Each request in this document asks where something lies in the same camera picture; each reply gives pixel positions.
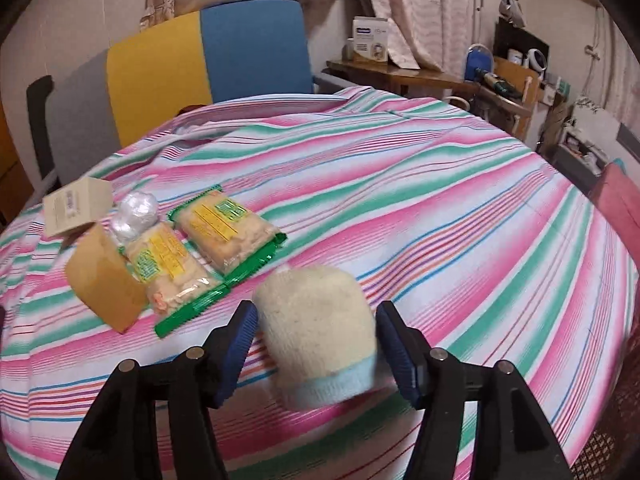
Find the white frame rail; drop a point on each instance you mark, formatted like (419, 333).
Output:
(327, 82)

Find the green power drill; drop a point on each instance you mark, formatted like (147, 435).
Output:
(500, 84)

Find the blue round device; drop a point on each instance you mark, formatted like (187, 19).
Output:
(475, 65)

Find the wooden wardrobe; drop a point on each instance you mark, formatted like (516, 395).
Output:
(10, 160)

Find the light wooden rack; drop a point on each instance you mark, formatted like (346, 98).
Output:
(515, 105)

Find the small white cup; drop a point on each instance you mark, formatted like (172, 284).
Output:
(349, 52)

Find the pink green striped tablecloth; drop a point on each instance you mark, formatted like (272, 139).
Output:
(400, 200)

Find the green edged snack packet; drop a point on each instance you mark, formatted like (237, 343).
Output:
(165, 270)
(225, 230)

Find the cream knitted sock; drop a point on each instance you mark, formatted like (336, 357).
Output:
(315, 325)

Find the white printed carton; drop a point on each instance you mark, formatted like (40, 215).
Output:
(370, 40)

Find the black flat panel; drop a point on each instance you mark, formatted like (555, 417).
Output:
(510, 40)

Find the white round appliance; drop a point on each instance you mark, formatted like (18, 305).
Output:
(535, 59)

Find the pink cushion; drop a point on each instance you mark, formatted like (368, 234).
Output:
(620, 205)

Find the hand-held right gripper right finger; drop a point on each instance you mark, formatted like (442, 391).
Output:
(400, 355)

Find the beige cardboard box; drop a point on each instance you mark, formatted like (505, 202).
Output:
(75, 205)

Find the wooden side shelf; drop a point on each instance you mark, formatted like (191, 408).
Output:
(400, 77)

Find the clear plastic ball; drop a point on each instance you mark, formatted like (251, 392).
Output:
(134, 215)

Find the brown woven seat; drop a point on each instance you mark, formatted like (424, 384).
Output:
(605, 445)

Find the pink striped curtain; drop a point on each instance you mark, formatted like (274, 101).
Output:
(425, 10)

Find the yellow sponge block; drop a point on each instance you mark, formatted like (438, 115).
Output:
(102, 280)

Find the grey yellow blue chair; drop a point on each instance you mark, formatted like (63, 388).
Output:
(250, 50)

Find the white storage box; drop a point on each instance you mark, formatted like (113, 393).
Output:
(580, 152)

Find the black rolled mat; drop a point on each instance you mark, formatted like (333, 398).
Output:
(39, 110)

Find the dark red cloth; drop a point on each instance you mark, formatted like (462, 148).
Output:
(192, 110)

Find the grey hanging bag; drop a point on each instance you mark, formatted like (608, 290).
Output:
(514, 7)

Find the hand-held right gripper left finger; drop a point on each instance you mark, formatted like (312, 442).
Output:
(235, 355)

